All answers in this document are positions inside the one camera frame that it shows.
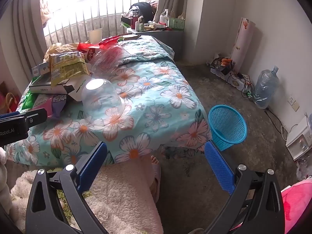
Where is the white microwave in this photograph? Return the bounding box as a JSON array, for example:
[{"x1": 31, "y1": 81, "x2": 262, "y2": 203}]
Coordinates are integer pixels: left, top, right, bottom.
[{"x1": 286, "y1": 116, "x2": 312, "y2": 161}]

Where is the blue plastic basket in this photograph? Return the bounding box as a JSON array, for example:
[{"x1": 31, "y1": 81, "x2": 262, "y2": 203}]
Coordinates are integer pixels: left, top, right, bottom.
[{"x1": 208, "y1": 105, "x2": 248, "y2": 152}]

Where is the grey curtain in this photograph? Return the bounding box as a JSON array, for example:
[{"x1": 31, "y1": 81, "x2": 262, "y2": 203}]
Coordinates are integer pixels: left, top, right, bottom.
[{"x1": 0, "y1": 0, "x2": 48, "y2": 95}]

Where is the wall socket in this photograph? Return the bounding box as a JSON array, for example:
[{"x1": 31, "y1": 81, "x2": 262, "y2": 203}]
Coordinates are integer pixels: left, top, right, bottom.
[{"x1": 288, "y1": 95, "x2": 300, "y2": 111}]

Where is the blue and white box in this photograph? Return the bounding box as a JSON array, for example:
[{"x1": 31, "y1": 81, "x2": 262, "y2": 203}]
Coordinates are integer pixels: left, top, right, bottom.
[{"x1": 32, "y1": 62, "x2": 51, "y2": 78}]

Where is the clear plastic container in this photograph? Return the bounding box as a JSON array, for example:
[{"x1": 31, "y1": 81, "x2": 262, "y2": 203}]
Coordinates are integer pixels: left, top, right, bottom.
[{"x1": 91, "y1": 43, "x2": 129, "y2": 75}]

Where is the white bottle with red cap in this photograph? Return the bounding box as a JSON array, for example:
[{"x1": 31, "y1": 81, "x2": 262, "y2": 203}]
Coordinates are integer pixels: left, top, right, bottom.
[{"x1": 77, "y1": 43, "x2": 101, "y2": 63}]

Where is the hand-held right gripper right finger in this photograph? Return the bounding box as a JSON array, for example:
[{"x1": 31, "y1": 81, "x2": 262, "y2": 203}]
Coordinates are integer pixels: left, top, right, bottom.
[{"x1": 204, "y1": 140, "x2": 285, "y2": 234}]

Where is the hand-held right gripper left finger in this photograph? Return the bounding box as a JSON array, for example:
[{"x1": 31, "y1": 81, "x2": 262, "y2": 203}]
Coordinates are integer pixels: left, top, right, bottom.
[{"x1": 26, "y1": 141, "x2": 109, "y2": 234}]

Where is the red bag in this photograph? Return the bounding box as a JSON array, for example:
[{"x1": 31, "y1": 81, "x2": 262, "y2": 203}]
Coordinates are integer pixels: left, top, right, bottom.
[{"x1": 0, "y1": 82, "x2": 21, "y2": 114}]

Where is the grey bedside table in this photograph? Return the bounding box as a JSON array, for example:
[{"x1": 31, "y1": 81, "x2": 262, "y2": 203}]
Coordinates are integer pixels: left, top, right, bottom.
[{"x1": 127, "y1": 27, "x2": 183, "y2": 61}]

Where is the metal window railing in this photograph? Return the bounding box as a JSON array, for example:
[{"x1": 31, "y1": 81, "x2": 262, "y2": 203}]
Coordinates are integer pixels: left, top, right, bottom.
[{"x1": 45, "y1": 0, "x2": 149, "y2": 45}]

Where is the large water jug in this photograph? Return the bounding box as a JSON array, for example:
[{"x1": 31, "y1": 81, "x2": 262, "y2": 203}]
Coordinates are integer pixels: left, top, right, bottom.
[{"x1": 253, "y1": 66, "x2": 280, "y2": 109}]

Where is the red packet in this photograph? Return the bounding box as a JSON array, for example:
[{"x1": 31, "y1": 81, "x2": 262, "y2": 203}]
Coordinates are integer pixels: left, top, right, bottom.
[{"x1": 99, "y1": 36, "x2": 120, "y2": 50}]

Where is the yellowish plastic bag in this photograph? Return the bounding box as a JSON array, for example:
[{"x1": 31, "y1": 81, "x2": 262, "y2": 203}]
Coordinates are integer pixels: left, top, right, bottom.
[{"x1": 44, "y1": 43, "x2": 78, "y2": 61}]

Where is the quilted beige jacket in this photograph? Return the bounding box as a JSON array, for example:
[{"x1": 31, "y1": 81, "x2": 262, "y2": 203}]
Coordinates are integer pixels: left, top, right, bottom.
[{"x1": 40, "y1": 0, "x2": 53, "y2": 26}]

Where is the pink cloth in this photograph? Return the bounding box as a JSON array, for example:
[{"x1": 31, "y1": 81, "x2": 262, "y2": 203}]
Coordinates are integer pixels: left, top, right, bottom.
[{"x1": 280, "y1": 175, "x2": 312, "y2": 234}]

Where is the white plastic jug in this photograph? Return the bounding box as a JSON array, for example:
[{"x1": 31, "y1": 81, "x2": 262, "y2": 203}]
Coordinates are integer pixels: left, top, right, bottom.
[{"x1": 160, "y1": 9, "x2": 171, "y2": 27}]

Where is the white plush cloth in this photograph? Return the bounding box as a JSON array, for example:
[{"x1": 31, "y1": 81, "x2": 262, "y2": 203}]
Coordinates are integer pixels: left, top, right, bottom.
[{"x1": 10, "y1": 168, "x2": 74, "y2": 234}]

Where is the white flat box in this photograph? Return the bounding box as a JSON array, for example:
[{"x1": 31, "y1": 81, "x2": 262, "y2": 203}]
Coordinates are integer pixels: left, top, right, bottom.
[{"x1": 29, "y1": 75, "x2": 75, "y2": 94}]

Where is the black cable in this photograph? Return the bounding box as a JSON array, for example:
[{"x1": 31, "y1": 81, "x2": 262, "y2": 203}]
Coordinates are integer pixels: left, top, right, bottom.
[{"x1": 229, "y1": 72, "x2": 255, "y2": 100}]

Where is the black and orange snack bag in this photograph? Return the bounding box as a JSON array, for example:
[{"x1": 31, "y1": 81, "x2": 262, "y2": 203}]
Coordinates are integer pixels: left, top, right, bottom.
[{"x1": 211, "y1": 57, "x2": 234, "y2": 75}]

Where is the green snack packet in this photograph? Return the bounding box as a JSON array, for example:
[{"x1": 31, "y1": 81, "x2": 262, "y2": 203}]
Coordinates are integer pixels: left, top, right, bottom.
[{"x1": 18, "y1": 91, "x2": 53, "y2": 113}]

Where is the person's leg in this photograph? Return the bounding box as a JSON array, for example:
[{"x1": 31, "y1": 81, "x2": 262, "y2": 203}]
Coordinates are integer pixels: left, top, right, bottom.
[{"x1": 86, "y1": 155, "x2": 164, "y2": 234}]

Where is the white paper cup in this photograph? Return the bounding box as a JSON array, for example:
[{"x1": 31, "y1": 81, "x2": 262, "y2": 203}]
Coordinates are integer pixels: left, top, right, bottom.
[{"x1": 87, "y1": 28, "x2": 103, "y2": 44}]

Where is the green storage basket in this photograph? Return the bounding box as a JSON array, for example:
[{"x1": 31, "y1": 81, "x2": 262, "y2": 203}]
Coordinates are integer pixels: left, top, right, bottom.
[{"x1": 168, "y1": 18, "x2": 186, "y2": 31}]

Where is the purple snack packet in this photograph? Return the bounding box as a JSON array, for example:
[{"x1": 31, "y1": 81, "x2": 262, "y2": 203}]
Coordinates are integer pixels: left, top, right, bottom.
[{"x1": 47, "y1": 94, "x2": 69, "y2": 119}]

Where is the yellow snack packet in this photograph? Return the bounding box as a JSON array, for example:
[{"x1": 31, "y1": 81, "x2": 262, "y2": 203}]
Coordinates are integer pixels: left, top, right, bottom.
[{"x1": 48, "y1": 52, "x2": 91, "y2": 87}]

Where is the clear plastic bowl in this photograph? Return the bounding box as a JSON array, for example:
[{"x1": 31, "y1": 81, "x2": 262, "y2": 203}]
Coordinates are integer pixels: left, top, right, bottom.
[{"x1": 82, "y1": 79, "x2": 132, "y2": 129}]

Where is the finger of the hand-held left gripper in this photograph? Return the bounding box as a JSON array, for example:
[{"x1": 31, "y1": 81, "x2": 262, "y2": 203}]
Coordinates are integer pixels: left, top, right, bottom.
[
  {"x1": 0, "y1": 111, "x2": 21, "y2": 121},
  {"x1": 23, "y1": 108, "x2": 48, "y2": 129}
]

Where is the white flat carton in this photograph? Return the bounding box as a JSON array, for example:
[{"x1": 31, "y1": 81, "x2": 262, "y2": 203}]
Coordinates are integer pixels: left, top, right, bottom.
[{"x1": 211, "y1": 67, "x2": 251, "y2": 89}]

